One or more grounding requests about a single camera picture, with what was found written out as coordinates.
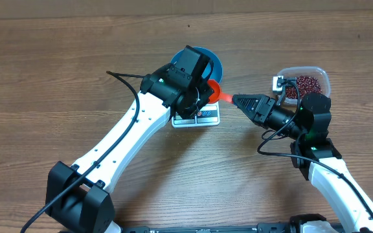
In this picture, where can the red beans in container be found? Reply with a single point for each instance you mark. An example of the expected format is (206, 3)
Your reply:
(305, 85)

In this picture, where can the white kitchen scale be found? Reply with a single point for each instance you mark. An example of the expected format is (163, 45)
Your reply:
(209, 115)

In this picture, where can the blue bowl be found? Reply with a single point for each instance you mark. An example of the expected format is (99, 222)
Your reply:
(217, 71)

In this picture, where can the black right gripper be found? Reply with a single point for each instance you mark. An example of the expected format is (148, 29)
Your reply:
(265, 109)

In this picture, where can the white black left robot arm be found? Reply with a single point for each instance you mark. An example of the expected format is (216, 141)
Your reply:
(79, 196)

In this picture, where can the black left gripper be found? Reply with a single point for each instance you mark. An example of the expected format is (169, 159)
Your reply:
(207, 90)

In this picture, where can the red measuring scoop blue handle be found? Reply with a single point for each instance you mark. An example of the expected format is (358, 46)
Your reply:
(218, 94)

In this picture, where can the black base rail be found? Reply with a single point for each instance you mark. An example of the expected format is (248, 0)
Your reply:
(300, 223)

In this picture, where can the clear plastic container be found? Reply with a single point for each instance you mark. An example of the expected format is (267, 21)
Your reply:
(295, 72)

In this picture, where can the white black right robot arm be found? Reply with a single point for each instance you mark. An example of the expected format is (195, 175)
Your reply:
(313, 153)

